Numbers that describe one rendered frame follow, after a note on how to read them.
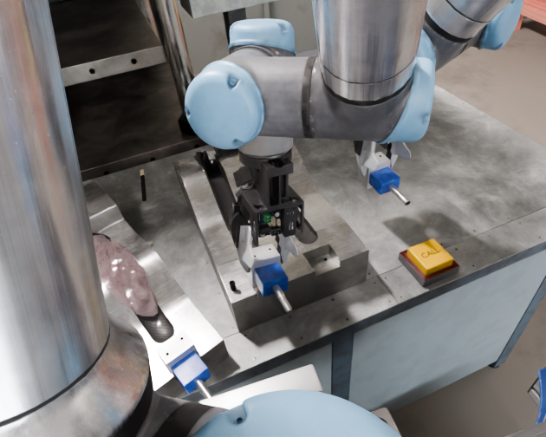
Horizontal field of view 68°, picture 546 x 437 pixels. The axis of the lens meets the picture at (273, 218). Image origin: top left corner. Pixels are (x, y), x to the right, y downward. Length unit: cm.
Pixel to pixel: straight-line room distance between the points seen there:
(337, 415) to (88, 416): 10
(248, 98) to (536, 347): 161
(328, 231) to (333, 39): 52
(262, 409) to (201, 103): 27
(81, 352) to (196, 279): 68
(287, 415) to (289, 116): 27
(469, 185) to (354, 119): 73
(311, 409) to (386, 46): 22
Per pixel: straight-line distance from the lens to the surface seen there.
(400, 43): 30
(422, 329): 108
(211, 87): 37
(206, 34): 340
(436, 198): 101
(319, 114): 37
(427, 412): 159
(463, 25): 48
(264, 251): 67
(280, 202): 53
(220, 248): 77
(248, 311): 72
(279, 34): 48
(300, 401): 19
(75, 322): 18
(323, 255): 77
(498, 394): 168
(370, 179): 83
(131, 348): 21
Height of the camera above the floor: 144
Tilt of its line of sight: 43 degrees down
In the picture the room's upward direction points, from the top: 7 degrees counter-clockwise
